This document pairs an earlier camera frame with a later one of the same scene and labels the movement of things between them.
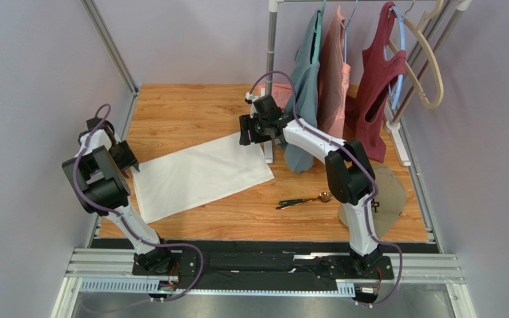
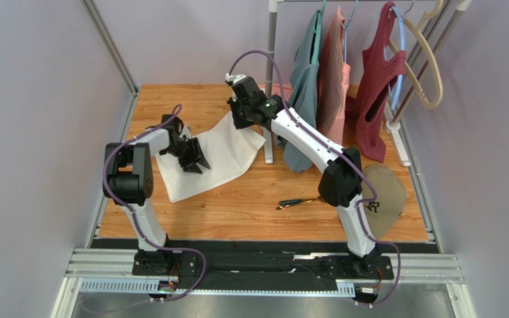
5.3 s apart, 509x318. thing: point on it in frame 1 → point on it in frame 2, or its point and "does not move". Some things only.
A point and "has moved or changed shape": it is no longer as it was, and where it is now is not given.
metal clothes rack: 394,125 does not move
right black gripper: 244,130 → 238,111
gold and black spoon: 324,197 does not move
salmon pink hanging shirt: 335,78 does not move
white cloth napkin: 171,183 has moved or changed shape
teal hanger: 317,36 does not move
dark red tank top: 367,106 does not move
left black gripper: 130,159 → 196,152
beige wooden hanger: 427,16 does not move
